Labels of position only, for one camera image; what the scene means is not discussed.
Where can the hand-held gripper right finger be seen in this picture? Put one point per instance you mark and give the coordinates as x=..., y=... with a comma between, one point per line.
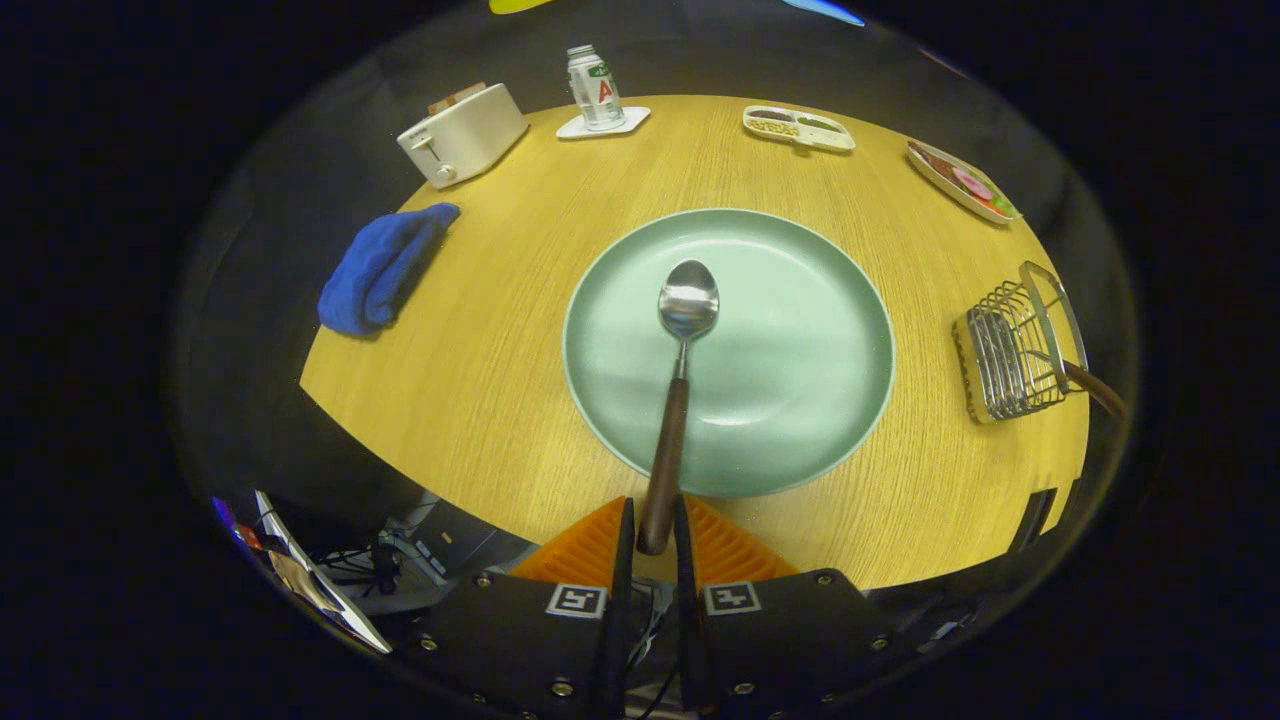
x=780, y=650

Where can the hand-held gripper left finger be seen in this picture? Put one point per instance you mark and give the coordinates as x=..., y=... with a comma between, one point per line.
x=540, y=650

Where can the black box under table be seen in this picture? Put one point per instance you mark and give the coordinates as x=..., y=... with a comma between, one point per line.
x=450, y=540

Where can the pale green plate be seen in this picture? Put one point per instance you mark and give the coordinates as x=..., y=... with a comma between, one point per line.
x=800, y=350

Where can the blue folded cloth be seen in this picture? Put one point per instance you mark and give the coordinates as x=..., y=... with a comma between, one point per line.
x=380, y=270

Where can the white food plate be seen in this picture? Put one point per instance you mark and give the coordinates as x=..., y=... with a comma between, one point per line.
x=938, y=181

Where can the green lettuce leaf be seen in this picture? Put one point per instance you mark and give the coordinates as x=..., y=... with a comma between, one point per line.
x=1003, y=207

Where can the pink round food slice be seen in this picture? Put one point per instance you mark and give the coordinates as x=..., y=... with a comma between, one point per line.
x=972, y=183

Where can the white divided bean dish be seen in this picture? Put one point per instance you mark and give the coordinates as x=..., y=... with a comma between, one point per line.
x=830, y=139

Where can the brown meat piece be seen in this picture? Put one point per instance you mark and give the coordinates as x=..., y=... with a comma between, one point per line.
x=937, y=158

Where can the white toaster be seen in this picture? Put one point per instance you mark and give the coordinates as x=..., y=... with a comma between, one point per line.
x=470, y=137

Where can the white square coaster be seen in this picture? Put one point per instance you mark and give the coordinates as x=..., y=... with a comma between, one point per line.
x=636, y=121

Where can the toast slice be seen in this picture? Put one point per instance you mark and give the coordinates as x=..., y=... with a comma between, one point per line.
x=455, y=98

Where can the clear labelled water bottle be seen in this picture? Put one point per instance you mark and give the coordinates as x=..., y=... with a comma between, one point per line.
x=597, y=90

